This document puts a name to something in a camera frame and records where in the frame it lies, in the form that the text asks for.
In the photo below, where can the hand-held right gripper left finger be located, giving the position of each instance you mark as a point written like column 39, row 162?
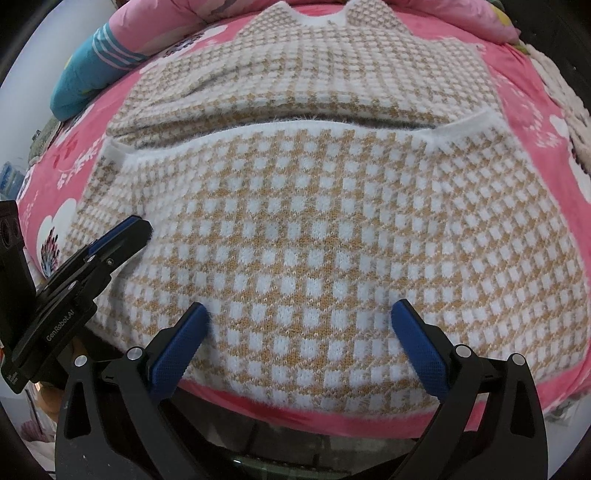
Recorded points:
column 178, row 350

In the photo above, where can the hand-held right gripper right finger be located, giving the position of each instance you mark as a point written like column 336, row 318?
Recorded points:
column 422, row 350

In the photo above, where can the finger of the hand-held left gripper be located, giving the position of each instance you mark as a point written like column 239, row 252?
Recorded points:
column 108, row 240
column 92, row 272

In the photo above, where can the beige white checked sweater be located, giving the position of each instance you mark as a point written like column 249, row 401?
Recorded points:
column 300, row 230

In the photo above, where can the blue water jug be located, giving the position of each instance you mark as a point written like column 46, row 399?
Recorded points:
column 8, row 177

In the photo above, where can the green patterned cushion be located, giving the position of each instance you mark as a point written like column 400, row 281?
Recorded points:
column 41, row 138

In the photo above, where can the pink and blue duvet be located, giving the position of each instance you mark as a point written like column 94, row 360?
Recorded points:
column 83, row 60

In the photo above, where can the pink floral blanket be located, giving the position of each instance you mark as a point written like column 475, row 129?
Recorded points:
column 521, row 83

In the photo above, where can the white fluffy cloth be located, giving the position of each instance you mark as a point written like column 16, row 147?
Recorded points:
column 563, row 87

